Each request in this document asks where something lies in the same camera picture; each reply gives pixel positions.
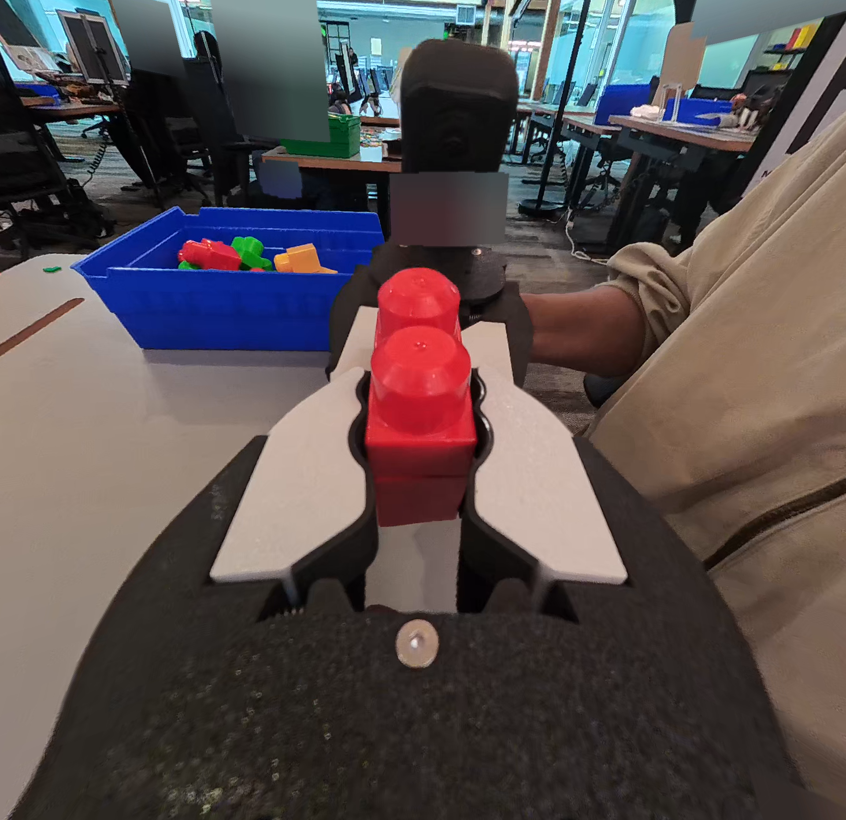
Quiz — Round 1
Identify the person's right forearm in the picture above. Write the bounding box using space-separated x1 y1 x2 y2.
523 285 649 378

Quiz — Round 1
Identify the black floor lamp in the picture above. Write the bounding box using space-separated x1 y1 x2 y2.
520 0 598 217

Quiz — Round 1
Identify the green double toy block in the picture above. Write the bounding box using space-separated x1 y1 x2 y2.
232 236 273 271

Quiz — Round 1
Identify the blue plastic bin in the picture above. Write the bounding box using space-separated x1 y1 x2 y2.
73 209 384 352
595 85 735 125

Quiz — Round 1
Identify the yellow toy block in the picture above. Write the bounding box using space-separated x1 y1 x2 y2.
274 244 338 274

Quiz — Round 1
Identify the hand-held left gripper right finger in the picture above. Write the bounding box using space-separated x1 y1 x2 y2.
460 367 627 586

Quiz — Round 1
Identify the red double toy block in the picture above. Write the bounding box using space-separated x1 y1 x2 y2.
367 268 477 480

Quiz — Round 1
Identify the person's beige jacket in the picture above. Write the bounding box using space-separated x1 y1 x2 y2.
589 120 846 820

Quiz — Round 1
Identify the black office chair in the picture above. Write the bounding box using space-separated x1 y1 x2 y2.
182 57 265 207
0 54 113 253

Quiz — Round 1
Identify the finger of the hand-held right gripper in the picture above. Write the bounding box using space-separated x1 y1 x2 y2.
331 305 380 378
463 321 519 395

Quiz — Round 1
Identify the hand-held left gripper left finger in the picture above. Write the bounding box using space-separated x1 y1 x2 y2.
212 367 382 586

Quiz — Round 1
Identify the green crate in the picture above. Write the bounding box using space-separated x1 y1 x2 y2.
282 114 362 158

